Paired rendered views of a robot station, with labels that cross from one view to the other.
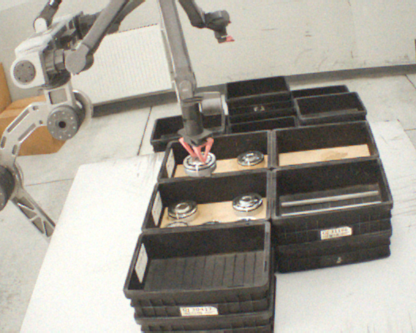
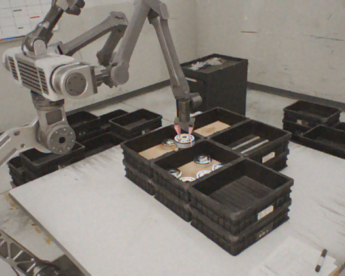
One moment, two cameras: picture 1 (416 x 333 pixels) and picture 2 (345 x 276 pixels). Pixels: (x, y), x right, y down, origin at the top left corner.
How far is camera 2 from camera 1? 147 cm
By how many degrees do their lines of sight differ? 42
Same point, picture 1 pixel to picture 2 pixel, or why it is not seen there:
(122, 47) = not seen: outside the picture
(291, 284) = not seen: hidden behind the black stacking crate
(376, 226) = (283, 148)
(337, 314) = (301, 197)
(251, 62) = (14, 114)
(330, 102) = (129, 118)
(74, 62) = (120, 75)
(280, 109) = (94, 131)
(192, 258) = (213, 193)
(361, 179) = (244, 133)
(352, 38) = not seen: hidden behind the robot
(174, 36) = (174, 56)
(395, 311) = (328, 186)
